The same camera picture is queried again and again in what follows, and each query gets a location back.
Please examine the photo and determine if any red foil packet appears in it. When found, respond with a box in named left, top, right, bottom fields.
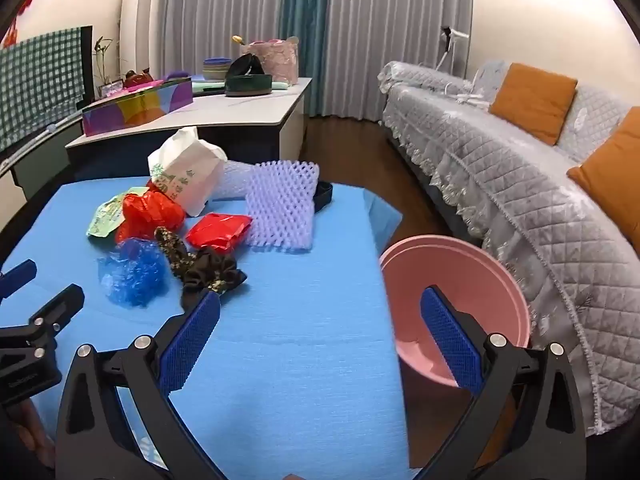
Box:
left=185, top=212, right=253, bottom=253

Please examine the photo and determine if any clear bubble wrap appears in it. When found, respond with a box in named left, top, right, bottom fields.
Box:
left=212, top=159, right=281, bottom=200

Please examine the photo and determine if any colourful rectangular box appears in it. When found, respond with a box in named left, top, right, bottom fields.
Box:
left=81, top=79, right=193, bottom=138

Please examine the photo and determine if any pale purple foam net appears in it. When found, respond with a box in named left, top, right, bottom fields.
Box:
left=244, top=159, right=321, bottom=253

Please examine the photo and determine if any grey curtain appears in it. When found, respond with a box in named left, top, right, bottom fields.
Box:
left=157, top=0, right=291, bottom=76
left=320, top=0, right=473, bottom=123

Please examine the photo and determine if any pink paper sheet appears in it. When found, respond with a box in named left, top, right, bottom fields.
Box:
left=100, top=80, right=166, bottom=103

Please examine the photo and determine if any thin bamboo plant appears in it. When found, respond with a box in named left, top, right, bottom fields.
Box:
left=92, top=35, right=121, bottom=86

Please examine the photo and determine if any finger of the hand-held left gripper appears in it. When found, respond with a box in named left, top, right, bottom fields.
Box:
left=0, top=284, right=85, bottom=356
left=0, top=259, right=38, bottom=301

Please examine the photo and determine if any black elastic band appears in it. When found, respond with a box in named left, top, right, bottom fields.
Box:
left=312, top=181, right=335, bottom=213

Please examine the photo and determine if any stack of coloured bowls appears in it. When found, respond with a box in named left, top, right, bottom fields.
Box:
left=201, top=56, right=233, bottom=82

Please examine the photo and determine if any pink plastic basin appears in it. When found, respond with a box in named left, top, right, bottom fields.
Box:
left=379, top=234, right=532, bottom=388

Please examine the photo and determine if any dark television cabinet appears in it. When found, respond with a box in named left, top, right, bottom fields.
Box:
left=0, top=110, right=86, bottom=201

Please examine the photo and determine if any blue plastic bag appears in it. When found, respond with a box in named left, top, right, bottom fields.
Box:
left=96, top=237, right=171, bottom=308

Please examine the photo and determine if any mint green cloth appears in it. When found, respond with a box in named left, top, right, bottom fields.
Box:
left=190, top=77, right=291, bottom=97

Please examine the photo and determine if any red plastic bag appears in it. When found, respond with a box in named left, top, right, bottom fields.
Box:
left=115, top=189, right=187, bottom=246

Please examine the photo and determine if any white tissue pack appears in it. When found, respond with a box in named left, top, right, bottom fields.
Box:
left=147, top=126, right=228, bottom=217

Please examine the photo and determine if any person's left hand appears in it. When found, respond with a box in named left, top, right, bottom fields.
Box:
left=10, top=401, right=56, bottom=468

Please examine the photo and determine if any black floral scrunchie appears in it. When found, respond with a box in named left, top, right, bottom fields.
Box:
left=152, top=226, right=248, bottom=311

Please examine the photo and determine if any pink lace basket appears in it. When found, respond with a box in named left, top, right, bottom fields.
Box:
left=240, top=35, right=300, bottom=86

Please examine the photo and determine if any green snack packet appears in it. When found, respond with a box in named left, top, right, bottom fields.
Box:
left=86, top=186, right=151, bottom=238

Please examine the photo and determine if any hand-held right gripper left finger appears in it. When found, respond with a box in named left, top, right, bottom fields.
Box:
left=55, top=290, right=228, bottom=480

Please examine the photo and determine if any white coffee table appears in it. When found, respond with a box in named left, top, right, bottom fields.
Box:
left=65, top=77, right=313, bottom=183

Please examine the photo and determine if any teal curtain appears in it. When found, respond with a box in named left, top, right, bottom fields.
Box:
left=280, top=0, right=333, bottom=118

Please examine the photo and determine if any white power strip cable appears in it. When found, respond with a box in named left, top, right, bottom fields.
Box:
left=440, top=82, right=493, bottom=111

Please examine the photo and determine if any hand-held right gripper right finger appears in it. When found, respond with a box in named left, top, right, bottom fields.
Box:
left=415, top=285, right=587, bottom=480

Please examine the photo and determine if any white standing air conditioner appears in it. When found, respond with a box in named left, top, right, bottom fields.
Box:
left=120, top=0, right=168, bottom=81

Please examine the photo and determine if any blue foam table mat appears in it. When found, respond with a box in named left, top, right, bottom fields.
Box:
left=0, top=176, right=416, bottom=480

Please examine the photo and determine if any dark green bowl with handle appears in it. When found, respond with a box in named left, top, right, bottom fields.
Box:
left=224, top=74, right=273, bottom=98

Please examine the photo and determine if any black television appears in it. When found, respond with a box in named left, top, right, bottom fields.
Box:
left=80, top=25, right=95, bottom=106

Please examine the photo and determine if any grey quilted sofa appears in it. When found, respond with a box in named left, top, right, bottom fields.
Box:
left=377, top=59, right=640, bottom=436

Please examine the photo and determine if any green checkered cloth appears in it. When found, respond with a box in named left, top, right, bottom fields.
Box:
left=0, top=26, right=86, bottom=153

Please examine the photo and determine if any orange cushion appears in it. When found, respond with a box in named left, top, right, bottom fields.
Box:
left=489, top=62, right=579, bottom=147
left=566, top=106, right=640, bottom=231

